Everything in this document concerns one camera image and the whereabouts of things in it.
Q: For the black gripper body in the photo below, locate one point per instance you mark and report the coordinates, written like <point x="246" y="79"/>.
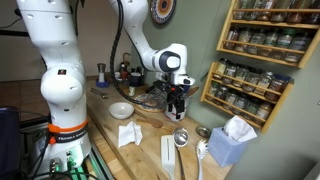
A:
<point x="170" y="90"/>

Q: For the silver serving spoon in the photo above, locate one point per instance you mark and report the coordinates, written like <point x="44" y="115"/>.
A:
<point x="180" y="136"/>

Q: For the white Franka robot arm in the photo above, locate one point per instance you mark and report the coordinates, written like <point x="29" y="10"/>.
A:
<point x="63" y="83"/>

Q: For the white chilli print utensil holder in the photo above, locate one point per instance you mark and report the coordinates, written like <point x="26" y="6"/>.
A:
<point x="188" y="105"/>

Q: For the wooden utensil in holder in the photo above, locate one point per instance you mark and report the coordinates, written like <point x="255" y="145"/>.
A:
<point x="193" y="90"/>

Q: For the wooden spoon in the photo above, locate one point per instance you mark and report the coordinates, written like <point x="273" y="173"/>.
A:
<point x="154" y="122"/>

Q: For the wooden flat spatula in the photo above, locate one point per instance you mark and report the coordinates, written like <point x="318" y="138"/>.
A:
<point x="173" y="129"/>

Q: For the colourful floral painted plate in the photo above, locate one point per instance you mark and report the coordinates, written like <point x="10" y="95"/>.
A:
<point x="146" y="102"/>

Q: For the small round metal dish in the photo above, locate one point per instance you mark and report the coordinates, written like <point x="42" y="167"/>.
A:
<point x="202" y="132"/>

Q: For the glass spice jar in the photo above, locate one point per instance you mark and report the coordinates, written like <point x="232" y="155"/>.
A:
<point x="297" y="13"/>
<point x="214" y="90"/>
<point x="313" y="15"/>
<point x="221" y="96"/>
<point x="251" y="109"/>
<point x="241" y="77"/>
<point x="240" y="8"/>
<point x="240" y="104"/>
<point x="220" y="69"/>
<point x="231" y="39"/>
<point x="230" y="100"/>
<point x="265" y="11"/>
<point x="279" y="11"/>
<point x="298" y="48"/>
<point x="264" y="113"/>
<point x="244" y="40"/>
<point x="254" y="9"/>
<point x="269" y="45"/>
<point x="264" y="84"/>
<point x="252" y="81"/>
<point x="230" y="74"/>
<point x="256" y="43"/>

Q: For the small white label bottle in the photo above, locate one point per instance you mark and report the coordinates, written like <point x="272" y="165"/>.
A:
<point x="132" y="91"/>

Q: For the white pasta server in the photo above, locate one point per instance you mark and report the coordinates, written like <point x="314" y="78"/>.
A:
<point x="201" y="148"/>

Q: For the white ceramic bowl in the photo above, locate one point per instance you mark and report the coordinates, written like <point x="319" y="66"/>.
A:
<point x="121" y="109"/>

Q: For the crumpled white napkin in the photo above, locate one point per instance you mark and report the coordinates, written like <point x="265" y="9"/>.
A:
<point x="129" y="135"/>

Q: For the small white jar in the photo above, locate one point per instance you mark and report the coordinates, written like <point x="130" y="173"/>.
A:
<point x="117" y="76"/>

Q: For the white tissue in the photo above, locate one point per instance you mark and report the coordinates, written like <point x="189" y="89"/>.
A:
<point x="239" y="128"/>

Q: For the blue tissue box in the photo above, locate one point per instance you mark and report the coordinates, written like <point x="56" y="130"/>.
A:
<point x="226" y="150"/>

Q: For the grinder with blue base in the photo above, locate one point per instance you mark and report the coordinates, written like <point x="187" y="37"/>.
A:
<point x="101" y="75"/>

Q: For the metal tongs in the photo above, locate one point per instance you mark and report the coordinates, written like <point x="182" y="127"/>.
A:
<point x="99" y="93"/>

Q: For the small wooden spice rack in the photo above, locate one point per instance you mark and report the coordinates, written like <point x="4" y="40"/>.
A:
<point x="250" y="86"/>

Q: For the large wooden spice rack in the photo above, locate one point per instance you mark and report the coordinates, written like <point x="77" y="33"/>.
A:
<point x="263" y="57"/>

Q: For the blue lid spice jar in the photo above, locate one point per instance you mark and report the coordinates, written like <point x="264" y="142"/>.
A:
<point x="277" y="87"/>

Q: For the green lid spice jar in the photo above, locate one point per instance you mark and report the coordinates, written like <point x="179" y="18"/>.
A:
<point x="284" y="43"/>

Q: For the dark blue chair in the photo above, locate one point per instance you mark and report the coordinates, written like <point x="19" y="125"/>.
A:
<point x="9" y="140"/>

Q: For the black horizontal bar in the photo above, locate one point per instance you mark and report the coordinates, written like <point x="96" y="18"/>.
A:
<point x="13" y="33"/>

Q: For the decorative wall plate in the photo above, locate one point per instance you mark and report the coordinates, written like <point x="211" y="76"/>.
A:
<point x="162" y="10"/>

